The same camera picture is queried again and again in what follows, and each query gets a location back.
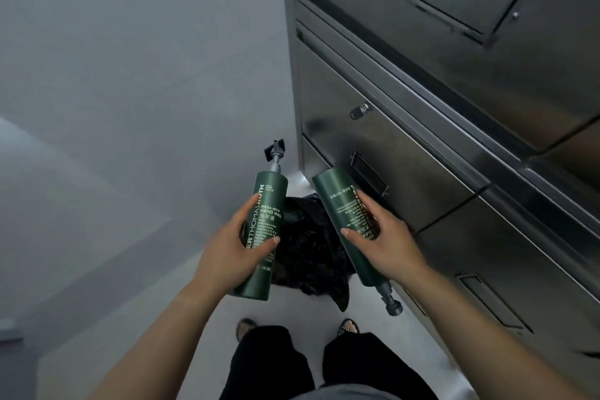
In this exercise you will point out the person's left hand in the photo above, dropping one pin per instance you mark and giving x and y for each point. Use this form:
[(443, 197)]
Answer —
[(220, 254)]

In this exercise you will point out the person's right hand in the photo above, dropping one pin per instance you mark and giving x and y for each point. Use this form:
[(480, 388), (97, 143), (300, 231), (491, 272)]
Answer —
[(391, 249)]

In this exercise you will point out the person's right thumb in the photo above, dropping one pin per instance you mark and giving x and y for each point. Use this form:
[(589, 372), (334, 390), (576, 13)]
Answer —
[(357, 238)]

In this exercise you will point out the person's left thumb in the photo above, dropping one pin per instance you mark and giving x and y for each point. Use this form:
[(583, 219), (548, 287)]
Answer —
[(263, 246)]

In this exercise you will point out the green pump bottle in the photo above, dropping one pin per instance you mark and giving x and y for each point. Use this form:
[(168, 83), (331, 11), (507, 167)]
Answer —
[(338, 203), (269, 198)]

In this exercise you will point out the person's left forearm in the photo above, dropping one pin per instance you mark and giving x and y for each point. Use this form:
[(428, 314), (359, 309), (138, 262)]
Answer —
[(164, 343)]

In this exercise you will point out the person's right forearm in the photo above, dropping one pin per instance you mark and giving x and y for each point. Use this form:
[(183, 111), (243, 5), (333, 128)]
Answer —
[(473, 338)]

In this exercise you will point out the black plastic trash bag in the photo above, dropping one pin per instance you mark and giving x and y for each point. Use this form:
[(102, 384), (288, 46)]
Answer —
[(309, 249)]

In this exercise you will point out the person's left sandal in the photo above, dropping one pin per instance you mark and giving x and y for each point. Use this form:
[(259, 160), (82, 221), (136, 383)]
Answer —
[(245, 328)]

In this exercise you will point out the person's sandal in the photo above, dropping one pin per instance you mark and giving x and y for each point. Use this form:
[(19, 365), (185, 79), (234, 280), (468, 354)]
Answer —
[(245, 328), (348, 326)]

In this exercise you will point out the person's right sandal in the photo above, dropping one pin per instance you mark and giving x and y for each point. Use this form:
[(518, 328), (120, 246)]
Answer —
[(348, 326)]

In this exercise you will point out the round metal cabinet lock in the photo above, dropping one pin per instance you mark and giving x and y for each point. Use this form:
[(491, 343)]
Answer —
[(359, 111)]

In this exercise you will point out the person's black trousers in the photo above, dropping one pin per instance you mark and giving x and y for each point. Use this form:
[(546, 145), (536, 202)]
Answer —
[(365, 367)]

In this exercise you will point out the person's grey shirt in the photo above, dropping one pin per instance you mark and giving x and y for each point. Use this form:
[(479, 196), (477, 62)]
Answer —
[(344, 393)]

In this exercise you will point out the stainless steel cabinet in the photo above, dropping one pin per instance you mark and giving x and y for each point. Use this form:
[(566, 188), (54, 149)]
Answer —
[(468, 109)]

